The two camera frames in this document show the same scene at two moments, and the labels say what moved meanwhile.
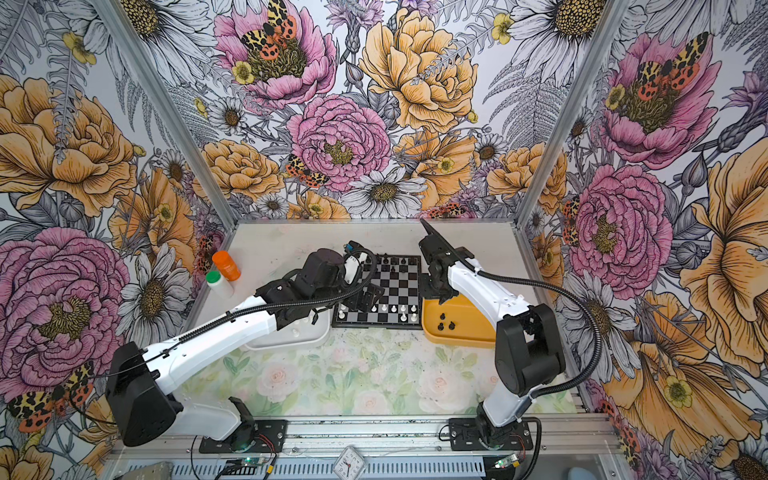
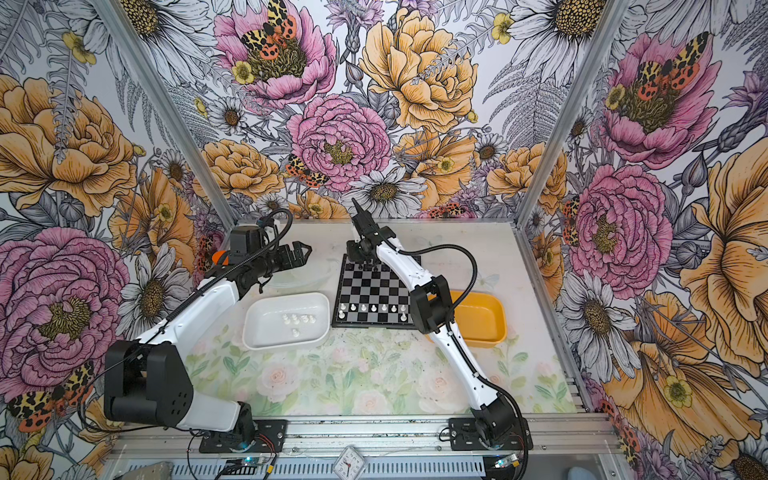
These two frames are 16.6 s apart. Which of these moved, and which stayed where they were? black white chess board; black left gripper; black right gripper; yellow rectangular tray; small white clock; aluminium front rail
Moved: black right gripper; black left gripper
Stayed: small white clock; aluminium front rail; yellow rectangular tray; black white chess board
